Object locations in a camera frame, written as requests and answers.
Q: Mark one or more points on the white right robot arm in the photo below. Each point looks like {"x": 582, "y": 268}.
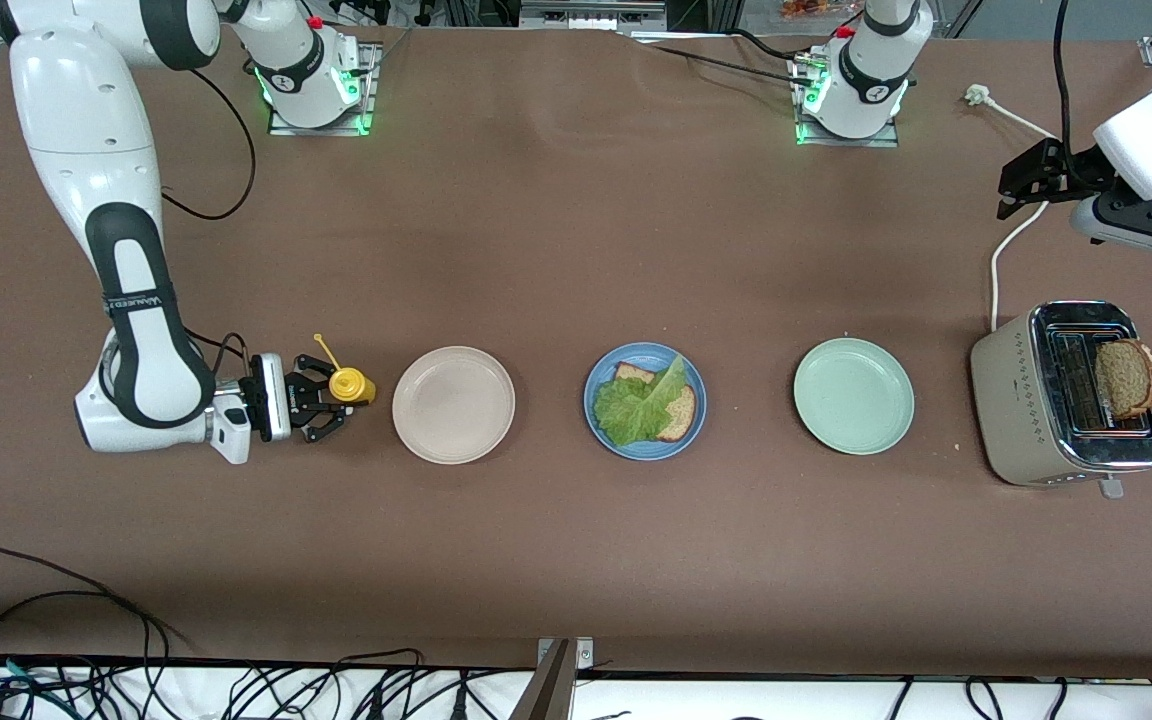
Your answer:
{"x": 126, "y": 300}

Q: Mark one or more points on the light green plate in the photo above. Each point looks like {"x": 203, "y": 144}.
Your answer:
{"x": 853, "y": 397}

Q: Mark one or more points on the beige and chrome toaster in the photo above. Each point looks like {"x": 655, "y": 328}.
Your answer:
{"x": 1011, "y": 400}

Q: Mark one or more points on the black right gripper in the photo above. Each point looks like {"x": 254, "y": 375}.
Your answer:
{"x": 295, "y": 398}

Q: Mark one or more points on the blue plate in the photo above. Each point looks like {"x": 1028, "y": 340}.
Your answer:
{"x": 651, "y": 453}

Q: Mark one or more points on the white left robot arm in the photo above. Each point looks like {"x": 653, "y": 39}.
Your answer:
{"x": 871, "y": 85}

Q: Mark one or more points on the brown bread slice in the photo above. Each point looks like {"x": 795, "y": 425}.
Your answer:
{"x": 1126, "y": 380}
{"x": 683, "y": 415}

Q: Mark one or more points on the yellow mustard squeeze bottle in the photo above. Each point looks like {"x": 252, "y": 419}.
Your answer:
{"x": 351, "y": 385}

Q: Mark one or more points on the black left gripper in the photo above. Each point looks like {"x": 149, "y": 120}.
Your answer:
{"x": 1073, "y": 168}

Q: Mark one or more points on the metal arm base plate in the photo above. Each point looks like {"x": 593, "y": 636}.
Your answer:
{"x": 321, "y": 131}
{"x": 851, "y": 142}

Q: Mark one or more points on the green lettuce leaf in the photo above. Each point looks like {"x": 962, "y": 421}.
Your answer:
{"x": 631, "y": 410}

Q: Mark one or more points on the orange packaged item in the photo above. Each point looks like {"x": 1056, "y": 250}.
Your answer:
{"x": 811, "y": 8}

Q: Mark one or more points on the grey metal box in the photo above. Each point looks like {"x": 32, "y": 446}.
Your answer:
{"x": 586, "y": 15}

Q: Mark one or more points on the aluminium table bracket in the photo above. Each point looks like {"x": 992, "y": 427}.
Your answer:
{"x": 551, "y": 690}

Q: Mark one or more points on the beige plate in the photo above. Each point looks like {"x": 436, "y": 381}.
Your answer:
{"x": 453, "y": 405}

